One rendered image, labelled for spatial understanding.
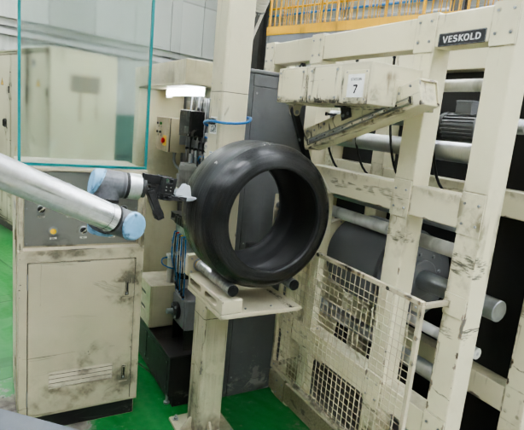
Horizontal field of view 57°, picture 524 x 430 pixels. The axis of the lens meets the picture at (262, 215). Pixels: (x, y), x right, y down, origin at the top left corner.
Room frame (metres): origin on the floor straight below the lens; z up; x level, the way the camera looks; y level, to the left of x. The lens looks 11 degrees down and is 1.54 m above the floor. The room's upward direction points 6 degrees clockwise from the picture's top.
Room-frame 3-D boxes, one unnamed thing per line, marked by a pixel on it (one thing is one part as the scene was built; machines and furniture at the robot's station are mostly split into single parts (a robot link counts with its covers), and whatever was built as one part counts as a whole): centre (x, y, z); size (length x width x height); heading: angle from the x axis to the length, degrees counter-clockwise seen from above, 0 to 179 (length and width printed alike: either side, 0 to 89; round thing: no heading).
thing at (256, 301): (1.99, 0.05, 0.80); 0.37 x 0.36 x 0.02; 120
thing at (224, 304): (1.92, 0.17, 0.84); 0.36 x 0.09 x 0.06; 30
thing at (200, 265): (1.91, 0.17, 0.90); 0.35 x 0.05 x 0.05; 30
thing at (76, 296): (2.30, 0.90, 0.63); 0.56 x 0.41 x 1.27; 120
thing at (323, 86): (2.03, -0.27, 1.71); 0.61 x 0.25 x 0.15; 30
